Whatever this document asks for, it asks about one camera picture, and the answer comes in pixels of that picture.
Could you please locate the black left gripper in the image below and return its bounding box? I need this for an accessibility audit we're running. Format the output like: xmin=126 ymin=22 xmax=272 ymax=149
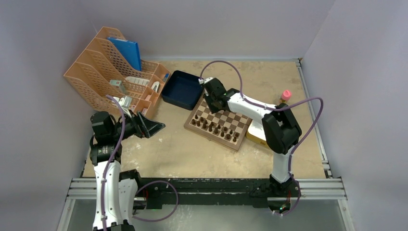
xmin=111 ymin=110 xmax=164 ymax=141

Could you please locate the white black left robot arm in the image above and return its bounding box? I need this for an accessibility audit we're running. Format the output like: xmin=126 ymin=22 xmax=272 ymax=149
xmin=89 ymin=111 xmax=165 ymax=231

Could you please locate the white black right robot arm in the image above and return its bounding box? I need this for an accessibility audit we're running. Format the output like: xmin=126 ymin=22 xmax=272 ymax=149
xmin=198 ymin=77 xmax=302 ymax=196

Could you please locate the wooden chess board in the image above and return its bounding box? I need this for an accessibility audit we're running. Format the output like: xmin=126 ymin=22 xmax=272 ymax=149
xmin=184 ymin=97 xmax=252 ymax=152

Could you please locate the dark blue tray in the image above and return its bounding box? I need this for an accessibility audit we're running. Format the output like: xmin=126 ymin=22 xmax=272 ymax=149
xmin=162 ymin=70 xmax=203 ymax=111

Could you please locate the white stapler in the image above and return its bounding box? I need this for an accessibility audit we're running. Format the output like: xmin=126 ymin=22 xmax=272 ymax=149
xmin=151 ymin=81 xmax=160 ymax=93

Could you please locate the white paper pack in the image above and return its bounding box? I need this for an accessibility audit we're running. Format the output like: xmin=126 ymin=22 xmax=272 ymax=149
xmin=125 ymin=76 xmax=149 ymax=86

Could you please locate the gold metal tin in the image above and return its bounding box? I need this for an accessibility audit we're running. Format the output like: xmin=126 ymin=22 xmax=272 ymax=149
xmin=246 ymin=120 xmax=269 ymax=148

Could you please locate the grey box red label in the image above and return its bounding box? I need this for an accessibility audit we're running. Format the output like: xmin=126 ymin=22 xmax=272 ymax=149
xmin=109 ymin=79 xmax=127 ymax=94

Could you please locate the pink capped small bottle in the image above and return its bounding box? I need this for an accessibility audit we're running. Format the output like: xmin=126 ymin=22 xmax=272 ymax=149
xmin=280 ymin=90 xmax=292 ymax=103

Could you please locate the peach plastic file organizer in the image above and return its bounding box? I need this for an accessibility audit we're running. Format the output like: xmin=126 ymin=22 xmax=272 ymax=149
xmin=64 ymin=26 xmax=171 ymax=119

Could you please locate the blue folder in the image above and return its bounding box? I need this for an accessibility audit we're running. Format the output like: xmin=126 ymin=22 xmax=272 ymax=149
xmin=107 ymin=37 xmax=142 ymax=71

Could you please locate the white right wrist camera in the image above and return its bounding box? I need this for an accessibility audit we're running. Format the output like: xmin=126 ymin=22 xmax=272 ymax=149
xmin=198 ymin=77 xmax=213 ymax=85

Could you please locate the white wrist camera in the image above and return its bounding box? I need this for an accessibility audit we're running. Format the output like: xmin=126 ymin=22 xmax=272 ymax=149
xmin=198 ymin=77 xmax=213 ymax=85
xmin=114 ymin=96 xmax=132 ymax=113

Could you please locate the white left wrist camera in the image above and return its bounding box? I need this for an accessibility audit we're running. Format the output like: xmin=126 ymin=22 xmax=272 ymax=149
xmin=114 ymin=96 xmax=132 ymax=113

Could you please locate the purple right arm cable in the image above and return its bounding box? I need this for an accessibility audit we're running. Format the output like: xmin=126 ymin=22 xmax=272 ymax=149
xmin=199 ymin=60 xmax=324 ymax=218

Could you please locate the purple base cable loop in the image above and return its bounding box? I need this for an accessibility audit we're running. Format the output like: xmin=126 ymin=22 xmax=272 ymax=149
xmin=132 ymin=180 xmax=179 ymax=222

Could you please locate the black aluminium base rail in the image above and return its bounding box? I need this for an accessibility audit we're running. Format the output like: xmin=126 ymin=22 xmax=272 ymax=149
xmin=65 ymin=177 xmax=347 ymax=211

